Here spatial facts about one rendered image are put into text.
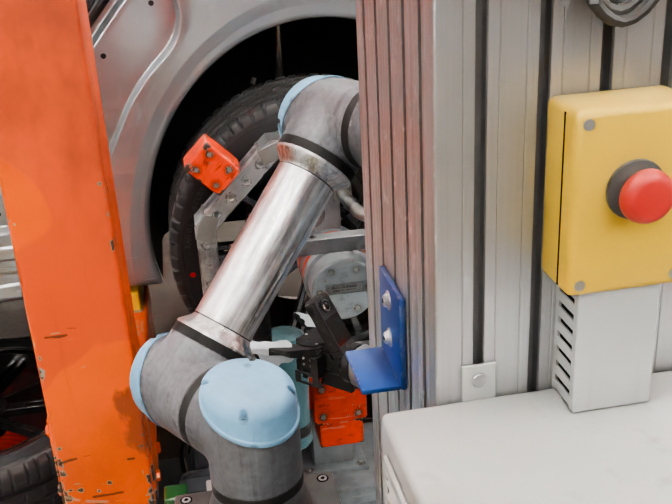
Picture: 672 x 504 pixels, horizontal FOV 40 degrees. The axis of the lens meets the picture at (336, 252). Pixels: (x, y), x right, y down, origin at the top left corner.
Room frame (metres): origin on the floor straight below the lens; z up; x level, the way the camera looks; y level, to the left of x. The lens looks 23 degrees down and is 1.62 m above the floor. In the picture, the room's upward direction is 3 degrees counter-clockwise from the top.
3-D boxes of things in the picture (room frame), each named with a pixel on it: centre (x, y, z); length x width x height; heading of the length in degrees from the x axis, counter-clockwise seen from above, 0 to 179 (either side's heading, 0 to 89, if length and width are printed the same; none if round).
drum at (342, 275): (1.71, 0.00, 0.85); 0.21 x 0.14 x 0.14; 9
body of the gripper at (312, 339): (1.43, 0.02, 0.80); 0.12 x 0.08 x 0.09; 54
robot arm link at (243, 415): (0.96, 0.12, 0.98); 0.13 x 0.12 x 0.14; 42
